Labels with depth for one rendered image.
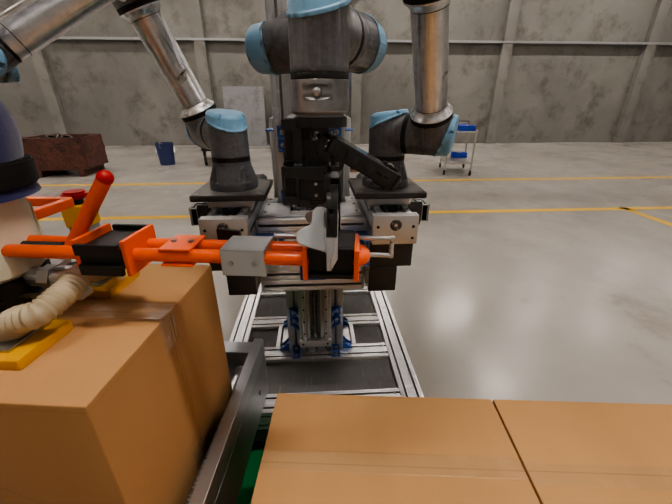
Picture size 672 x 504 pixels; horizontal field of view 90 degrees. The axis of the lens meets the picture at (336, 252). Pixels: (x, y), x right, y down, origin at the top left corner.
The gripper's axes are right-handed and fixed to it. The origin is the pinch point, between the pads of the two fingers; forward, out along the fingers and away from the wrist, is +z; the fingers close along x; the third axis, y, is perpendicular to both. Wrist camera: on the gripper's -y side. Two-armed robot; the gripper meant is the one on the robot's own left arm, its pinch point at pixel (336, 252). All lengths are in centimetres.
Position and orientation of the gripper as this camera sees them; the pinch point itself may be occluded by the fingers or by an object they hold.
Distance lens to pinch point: 53.4
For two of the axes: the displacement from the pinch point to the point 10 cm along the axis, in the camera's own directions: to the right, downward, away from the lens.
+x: -0.6, 4.1, -9.1
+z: 0.0, 9.1, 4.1
